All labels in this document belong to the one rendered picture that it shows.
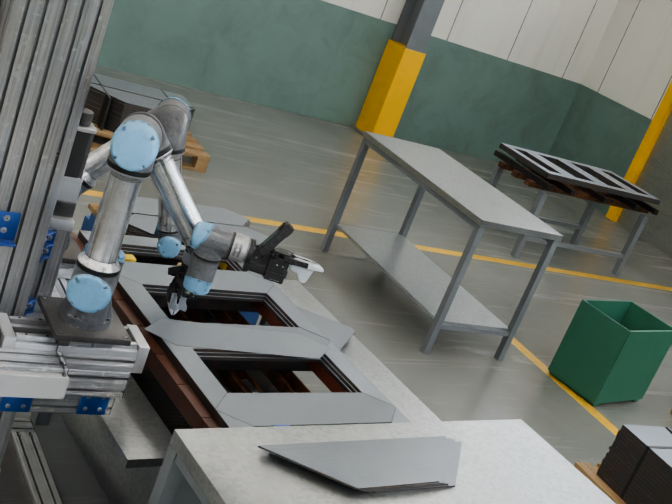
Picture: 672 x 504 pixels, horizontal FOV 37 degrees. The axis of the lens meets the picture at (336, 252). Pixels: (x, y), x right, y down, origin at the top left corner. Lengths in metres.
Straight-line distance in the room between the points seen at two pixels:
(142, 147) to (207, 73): 8.45
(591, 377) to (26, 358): 4.59
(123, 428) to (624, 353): 4.18
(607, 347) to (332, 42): 5.95
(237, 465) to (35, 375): 0.64
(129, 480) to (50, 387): 0.68
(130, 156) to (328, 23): 8.94
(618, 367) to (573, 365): 0.30
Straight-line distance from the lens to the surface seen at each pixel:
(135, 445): 3.13
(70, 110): 2.83
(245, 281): 4.06
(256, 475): 2.49
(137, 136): 2.55
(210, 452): 2.50
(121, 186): 2.61
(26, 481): 3.66
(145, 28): 10.61
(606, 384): 6.76
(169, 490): 2.61
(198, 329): 3.53
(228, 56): 11.01
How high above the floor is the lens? 2.36
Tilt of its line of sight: 18 degrees down
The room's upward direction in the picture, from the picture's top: 22 degrees clockwise
